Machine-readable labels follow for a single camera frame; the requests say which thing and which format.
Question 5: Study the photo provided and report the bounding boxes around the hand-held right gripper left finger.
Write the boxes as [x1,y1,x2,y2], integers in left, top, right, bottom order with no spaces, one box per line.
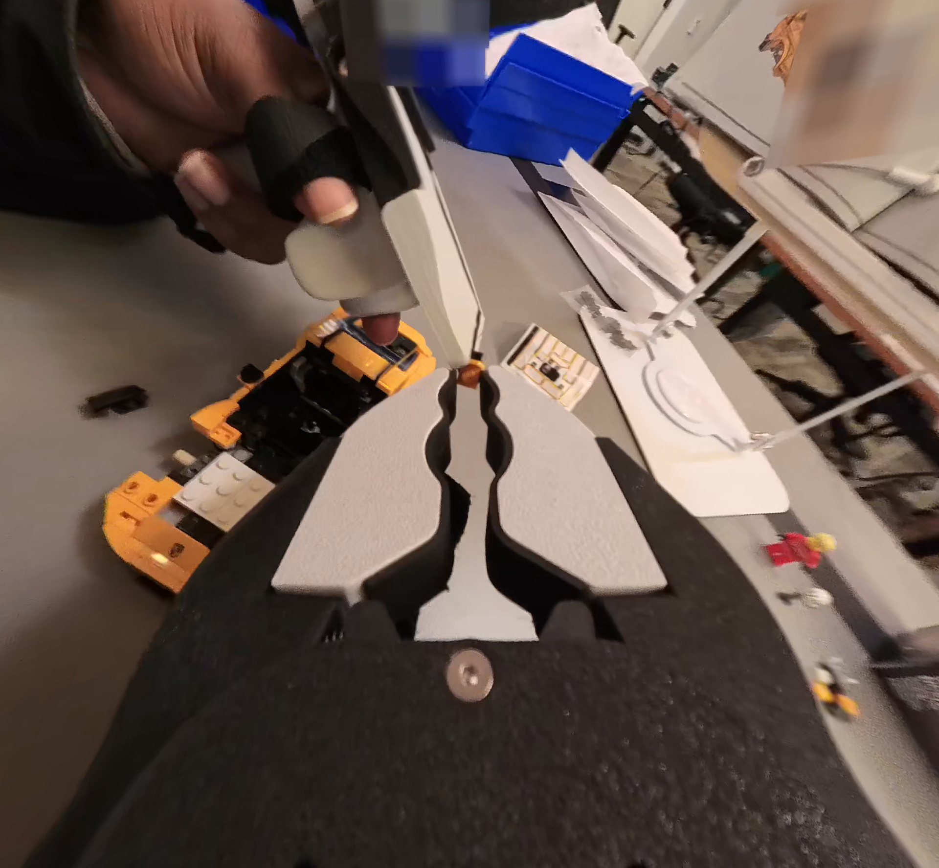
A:
[271,368,470,640]

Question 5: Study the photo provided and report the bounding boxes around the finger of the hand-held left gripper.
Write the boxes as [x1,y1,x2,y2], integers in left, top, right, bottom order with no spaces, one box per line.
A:
[379,85,485,370]

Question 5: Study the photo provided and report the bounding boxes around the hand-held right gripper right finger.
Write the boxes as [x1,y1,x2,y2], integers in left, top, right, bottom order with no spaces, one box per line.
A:
[480,365,669,638]

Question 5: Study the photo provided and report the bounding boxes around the orange black lego car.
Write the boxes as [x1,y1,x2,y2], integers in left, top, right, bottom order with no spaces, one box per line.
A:
[103,307,437,594]

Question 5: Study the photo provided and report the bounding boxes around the lego sticker sheet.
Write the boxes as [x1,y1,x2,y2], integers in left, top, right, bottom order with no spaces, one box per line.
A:
[502,324,599,410]

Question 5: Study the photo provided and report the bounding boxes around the red lego minifigure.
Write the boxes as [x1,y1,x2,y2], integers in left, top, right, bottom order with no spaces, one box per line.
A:
[766,532,837,570]

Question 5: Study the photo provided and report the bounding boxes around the black lego piece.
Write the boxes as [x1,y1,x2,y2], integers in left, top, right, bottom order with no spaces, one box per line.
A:
[81,385,149,419]

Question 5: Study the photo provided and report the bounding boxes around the small loose lego pieces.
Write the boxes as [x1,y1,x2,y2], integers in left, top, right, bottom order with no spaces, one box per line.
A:
[810,663,863,721]

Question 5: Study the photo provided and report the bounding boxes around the person's left hand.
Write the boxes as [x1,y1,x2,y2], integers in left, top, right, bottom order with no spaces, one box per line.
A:
[77,0,402,348]

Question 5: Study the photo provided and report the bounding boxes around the clear plastic bag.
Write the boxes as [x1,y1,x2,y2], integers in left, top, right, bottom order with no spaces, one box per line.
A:
[561,285,647,356]

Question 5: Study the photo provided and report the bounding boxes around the white paper booklet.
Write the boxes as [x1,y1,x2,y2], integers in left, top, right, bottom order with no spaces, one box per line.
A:
[539,149,698,319]

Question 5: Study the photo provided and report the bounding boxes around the white paper sheet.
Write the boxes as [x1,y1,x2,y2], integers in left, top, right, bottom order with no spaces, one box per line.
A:
[488,2,647,88]

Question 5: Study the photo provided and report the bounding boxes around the black office chair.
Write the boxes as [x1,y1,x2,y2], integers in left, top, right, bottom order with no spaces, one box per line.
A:
[668,171,757,238]

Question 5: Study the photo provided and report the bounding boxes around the wooden desk black frame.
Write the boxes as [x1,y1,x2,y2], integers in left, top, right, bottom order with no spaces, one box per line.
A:
[646,87,939,400]

